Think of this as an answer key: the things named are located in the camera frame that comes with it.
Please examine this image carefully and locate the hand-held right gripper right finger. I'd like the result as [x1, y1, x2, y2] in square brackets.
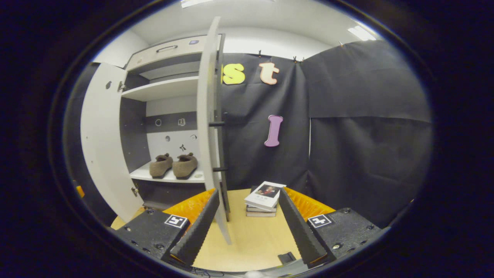
[278, 187, 382, 270]

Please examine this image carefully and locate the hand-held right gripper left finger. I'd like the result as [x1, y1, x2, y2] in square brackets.
[116, 188, 220, 267]

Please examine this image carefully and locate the grey cabinet door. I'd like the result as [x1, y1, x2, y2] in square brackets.
[196, 16, 233, 245]
[80, 63, 144, 223]

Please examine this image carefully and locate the brown fuzzy shoe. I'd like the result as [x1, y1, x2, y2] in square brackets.
[172, 152, 198, 180]
[149, 153, 174, 179]

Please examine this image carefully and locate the grey shoe cabinet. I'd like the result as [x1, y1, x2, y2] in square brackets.
[118, 34, 226, 211]

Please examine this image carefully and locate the white cabinet shelf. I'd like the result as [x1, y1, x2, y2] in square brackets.
[121, 76, 199, 102]

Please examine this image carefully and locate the grey cabinet drawer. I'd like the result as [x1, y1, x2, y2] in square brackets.
[125, 35, 211, 72]

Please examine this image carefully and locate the white photo-cover book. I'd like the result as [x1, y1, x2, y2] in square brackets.
[244, 181, 287, 212]

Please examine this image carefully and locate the black backdrop cloth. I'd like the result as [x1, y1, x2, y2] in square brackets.
[64, 39, 433, 228]

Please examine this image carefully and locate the rectangular ceiling light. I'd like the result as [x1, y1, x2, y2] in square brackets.
[347, 25, 377, 42]
[181, 0, 217, 8]

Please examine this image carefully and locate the black right door handle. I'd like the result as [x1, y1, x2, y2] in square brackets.
[208, 112, 229, 172]

